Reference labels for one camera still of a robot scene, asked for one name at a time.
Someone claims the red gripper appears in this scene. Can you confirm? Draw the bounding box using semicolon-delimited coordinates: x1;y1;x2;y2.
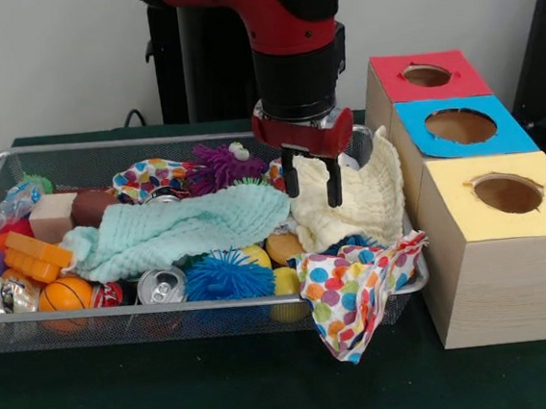
248;90;363;216

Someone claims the cream muslin cloth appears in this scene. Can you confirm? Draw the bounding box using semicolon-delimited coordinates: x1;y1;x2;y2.
284;124;411;256

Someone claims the white polka dot cloth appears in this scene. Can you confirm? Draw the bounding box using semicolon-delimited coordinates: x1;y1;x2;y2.
285;228;441;371

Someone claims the blue spiky rubber ball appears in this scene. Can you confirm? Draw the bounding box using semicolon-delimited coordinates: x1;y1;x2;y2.
180;245;277;305

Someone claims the mint green muslin cloth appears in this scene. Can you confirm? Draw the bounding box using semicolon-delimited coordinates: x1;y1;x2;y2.
54;179;298;288

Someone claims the polka dot fabric pouch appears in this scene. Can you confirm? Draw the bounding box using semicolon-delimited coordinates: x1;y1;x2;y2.
109;153;200;206

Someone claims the wooden box with three holes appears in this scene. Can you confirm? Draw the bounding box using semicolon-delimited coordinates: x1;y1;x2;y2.
357;39;546;357

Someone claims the orange round sponge disc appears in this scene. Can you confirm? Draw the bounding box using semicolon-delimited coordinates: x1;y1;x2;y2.
263;230;307;268

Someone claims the purple spiky googly-eyed toy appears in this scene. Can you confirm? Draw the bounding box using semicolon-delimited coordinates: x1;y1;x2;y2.
183;139;273;197

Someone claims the brown ball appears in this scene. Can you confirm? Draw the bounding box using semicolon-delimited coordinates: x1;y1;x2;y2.
68;188;121;230

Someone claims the orange toy basketball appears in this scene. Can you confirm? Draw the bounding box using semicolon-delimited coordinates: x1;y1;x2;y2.
36;274;95;314

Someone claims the orange long studded brick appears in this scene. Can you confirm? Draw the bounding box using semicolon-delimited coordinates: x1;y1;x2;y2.
2;226;76;288

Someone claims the black cable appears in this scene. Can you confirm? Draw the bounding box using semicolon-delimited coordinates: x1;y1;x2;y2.
120;108;148;129

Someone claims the silver wire mesh bin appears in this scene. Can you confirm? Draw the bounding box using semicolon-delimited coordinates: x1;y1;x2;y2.
0;109;434;363

